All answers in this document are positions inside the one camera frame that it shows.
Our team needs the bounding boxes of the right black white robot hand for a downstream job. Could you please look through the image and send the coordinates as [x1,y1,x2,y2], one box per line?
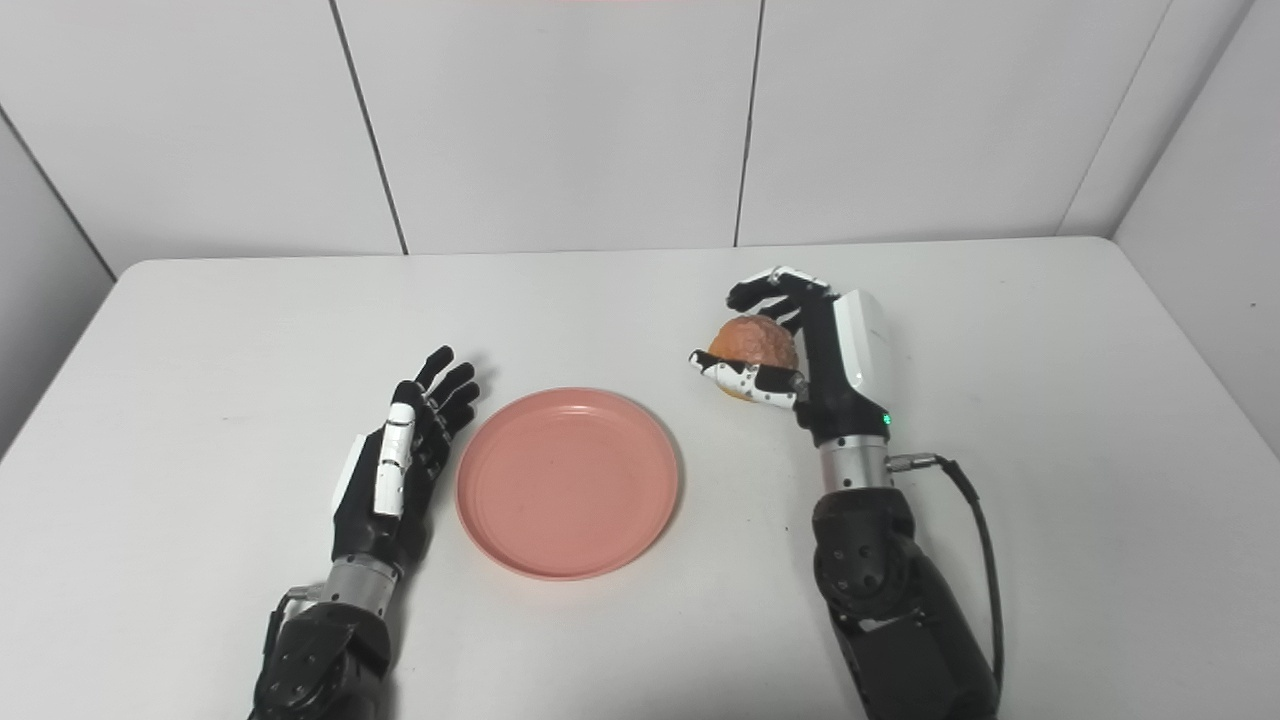
[688,266,896,448]

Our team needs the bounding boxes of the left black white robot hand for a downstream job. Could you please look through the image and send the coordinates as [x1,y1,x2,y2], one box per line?
[330,346,481,573]

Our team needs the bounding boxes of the golden cream puff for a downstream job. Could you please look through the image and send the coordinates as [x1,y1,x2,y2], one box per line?
[708,315,801,401]

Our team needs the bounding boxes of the pink round plate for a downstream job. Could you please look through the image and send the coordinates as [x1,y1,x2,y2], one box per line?
[455,388,681,581]

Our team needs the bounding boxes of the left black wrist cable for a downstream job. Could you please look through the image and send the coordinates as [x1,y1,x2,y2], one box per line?
[261,585,327,693]

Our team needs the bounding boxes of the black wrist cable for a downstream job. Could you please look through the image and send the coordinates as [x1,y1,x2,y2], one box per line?
[261,585,327,693]
[888,453,1006,701]

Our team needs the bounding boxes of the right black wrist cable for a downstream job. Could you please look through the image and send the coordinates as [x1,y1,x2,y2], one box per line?
[888,453,1006,701]

